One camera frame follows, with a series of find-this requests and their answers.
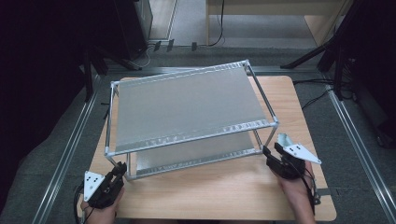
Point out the silver two-tier metal rack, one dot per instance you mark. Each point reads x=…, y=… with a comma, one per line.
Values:
x=186, y=102

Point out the metal floor rail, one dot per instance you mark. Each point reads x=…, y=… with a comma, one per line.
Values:
x=71, y=149
x=280, y=71
x=358, y=146

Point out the black computer tower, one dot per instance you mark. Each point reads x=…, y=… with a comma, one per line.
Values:
x=130, y=28

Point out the grey tape piece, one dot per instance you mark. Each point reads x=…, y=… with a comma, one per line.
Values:
x=325, y=191

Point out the light wooden desk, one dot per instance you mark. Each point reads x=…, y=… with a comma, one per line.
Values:
x=274, y=6

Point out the person's right hand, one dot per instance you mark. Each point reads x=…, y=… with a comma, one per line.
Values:
x=295, y=189

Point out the black tripod stand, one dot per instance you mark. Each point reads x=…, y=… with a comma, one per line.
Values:
x=337, y=46
x=88, y=77

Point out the person's left hand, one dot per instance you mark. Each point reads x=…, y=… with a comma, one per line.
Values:
x=102, y=216

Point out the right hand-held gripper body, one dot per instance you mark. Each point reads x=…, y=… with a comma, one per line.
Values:
x=299, y=152

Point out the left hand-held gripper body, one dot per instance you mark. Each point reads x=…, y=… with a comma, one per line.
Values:
x=93, y=183

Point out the black curtain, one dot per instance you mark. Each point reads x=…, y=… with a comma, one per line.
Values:
x=37, y=77

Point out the black floor bracket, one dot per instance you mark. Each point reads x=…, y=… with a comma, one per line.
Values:
x=157, y=46
x=170, y=45
x=194, y=46

